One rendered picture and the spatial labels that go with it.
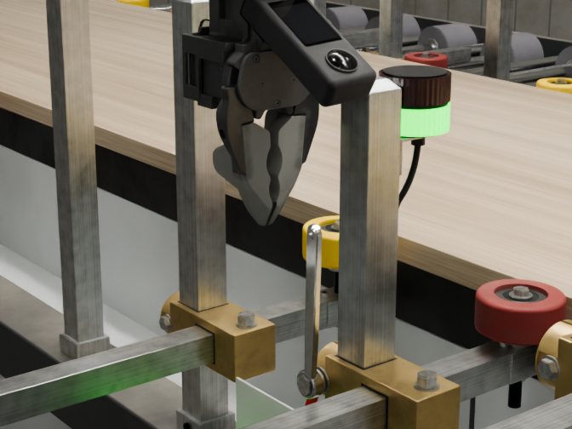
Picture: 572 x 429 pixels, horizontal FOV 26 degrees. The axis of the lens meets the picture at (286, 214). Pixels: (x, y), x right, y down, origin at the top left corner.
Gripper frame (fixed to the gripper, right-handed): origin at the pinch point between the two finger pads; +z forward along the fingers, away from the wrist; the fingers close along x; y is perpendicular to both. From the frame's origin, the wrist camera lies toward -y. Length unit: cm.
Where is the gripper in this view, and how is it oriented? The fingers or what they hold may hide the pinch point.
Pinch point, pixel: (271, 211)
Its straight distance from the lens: 99.9
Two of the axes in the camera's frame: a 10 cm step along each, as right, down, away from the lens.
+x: -7.9, 1.8, -5.8
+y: -6.1, -2.3, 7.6
